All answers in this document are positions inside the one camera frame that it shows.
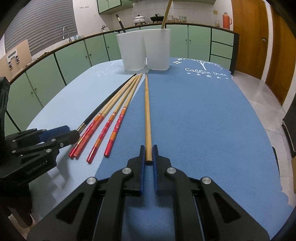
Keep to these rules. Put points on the cardboard box with clips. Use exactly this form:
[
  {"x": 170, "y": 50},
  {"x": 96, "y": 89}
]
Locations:
[{"x": 15, "y": 60}]

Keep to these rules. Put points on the green lower kitchen cabinets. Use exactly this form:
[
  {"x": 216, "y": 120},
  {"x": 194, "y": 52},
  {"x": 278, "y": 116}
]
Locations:
[{"x": 35, "y": 85}]

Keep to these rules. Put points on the dark blue table mat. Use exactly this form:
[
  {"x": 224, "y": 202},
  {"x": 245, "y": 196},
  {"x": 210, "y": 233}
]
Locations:
[{"x": 204, "y": 124}]

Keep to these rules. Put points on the white cooking pot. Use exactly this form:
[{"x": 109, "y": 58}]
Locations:
[{"x": 139, "y": 20}]

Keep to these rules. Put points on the white two-compartment utensil holder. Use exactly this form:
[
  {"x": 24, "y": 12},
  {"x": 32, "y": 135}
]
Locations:
[{"x": 148, "y": 48}]

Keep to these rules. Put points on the black wok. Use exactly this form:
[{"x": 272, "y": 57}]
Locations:
[{"x": 156, "y": 18}]

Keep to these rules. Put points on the green upper kitchen cabinets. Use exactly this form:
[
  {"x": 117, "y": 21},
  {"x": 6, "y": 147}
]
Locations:
[{"x": 112, "y": 6}]

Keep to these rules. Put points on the black glass cabinet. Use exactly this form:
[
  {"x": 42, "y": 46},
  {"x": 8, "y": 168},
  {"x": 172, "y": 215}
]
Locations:
[{"x": 289, "y": 126}]

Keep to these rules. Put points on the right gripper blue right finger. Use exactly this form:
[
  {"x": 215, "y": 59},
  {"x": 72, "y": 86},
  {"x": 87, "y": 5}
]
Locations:
[{"x": 155, "y": 169}]

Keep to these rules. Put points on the plain bamboo chopstick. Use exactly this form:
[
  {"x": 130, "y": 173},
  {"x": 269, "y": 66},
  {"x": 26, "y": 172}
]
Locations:
[
  {"x": 166, "y": 14},
  {"x": 148, "y": 133}
]

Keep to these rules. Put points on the grey window blind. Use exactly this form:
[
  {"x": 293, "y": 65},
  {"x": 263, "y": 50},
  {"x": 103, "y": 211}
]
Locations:
[{"x": 42, "y": 23}]

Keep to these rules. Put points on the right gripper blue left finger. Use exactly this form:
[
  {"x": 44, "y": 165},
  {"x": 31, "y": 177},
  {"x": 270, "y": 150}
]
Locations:
[{"x": 142, "y": 167}]

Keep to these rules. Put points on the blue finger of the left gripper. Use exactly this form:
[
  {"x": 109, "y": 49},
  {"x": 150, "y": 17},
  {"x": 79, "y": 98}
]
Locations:
[{"x": 62, "y": 135}]

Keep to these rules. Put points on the green kitchen cabinets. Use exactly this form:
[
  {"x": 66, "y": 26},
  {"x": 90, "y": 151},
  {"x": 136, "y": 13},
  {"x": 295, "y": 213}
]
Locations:
[
  {"x": 35, "y": 85},
  {"x": 112, "y": 6}
]

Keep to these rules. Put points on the brown wooden door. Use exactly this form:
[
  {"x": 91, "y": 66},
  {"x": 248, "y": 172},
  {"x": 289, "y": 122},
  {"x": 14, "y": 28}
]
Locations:
[
  {"x": 251, "y": 23},
  {"x": 282, "y": 64}
]

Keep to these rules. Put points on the orange thermos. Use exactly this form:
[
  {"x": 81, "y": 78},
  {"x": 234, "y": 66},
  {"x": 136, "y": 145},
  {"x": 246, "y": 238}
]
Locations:
[{"x": 227, "y": 21}]

